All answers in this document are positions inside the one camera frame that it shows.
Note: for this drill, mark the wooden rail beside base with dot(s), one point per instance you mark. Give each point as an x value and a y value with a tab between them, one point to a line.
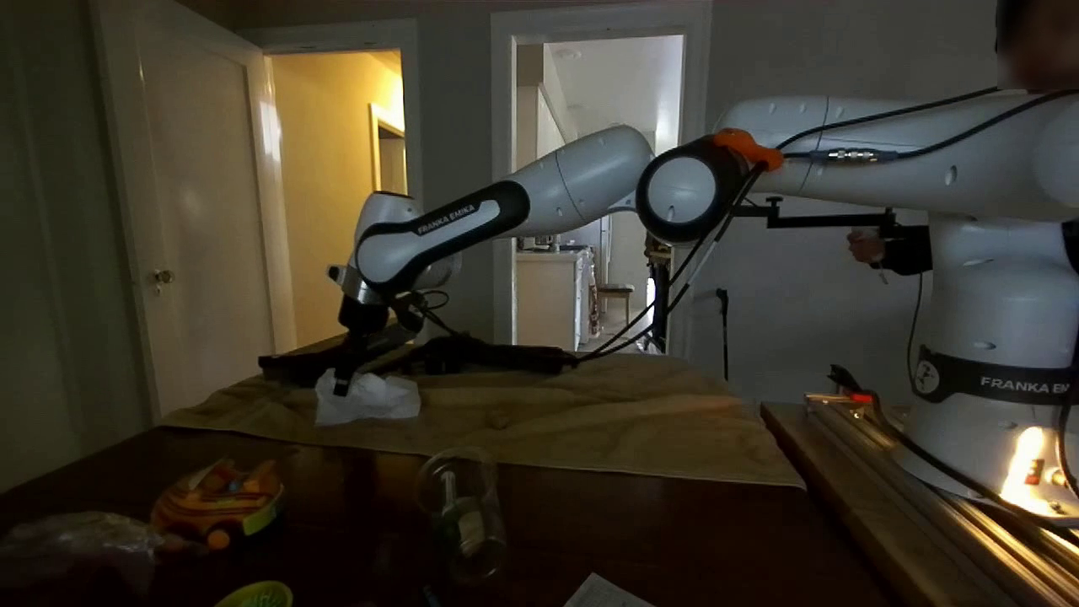
932	546

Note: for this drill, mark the crumpled plastic bag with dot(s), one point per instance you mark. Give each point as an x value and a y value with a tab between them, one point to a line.
58	544

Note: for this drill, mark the yellow-green tennis ball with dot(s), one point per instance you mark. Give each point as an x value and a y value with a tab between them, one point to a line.
259	595

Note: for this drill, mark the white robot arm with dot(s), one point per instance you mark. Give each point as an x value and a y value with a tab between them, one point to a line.
996	176

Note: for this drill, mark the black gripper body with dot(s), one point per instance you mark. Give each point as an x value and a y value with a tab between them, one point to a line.
376	324

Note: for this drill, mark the dark keyboard case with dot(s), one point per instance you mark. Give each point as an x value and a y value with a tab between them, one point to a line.
439	354

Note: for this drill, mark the clear plastic cup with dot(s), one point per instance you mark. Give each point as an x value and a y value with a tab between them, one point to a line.
459	496

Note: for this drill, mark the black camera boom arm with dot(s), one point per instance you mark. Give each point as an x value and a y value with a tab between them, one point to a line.
876	238

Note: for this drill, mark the orange toy in wrapper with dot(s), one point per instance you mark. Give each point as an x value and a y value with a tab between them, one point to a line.
220	504

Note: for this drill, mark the white napkin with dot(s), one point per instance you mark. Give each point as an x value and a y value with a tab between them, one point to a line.
366	400

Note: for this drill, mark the white door with knob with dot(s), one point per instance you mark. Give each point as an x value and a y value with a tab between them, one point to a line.
194	146

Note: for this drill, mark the tan cloth right side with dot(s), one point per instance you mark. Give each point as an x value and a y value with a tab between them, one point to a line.
632	411

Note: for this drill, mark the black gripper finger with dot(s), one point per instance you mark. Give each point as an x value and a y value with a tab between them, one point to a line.
346	365

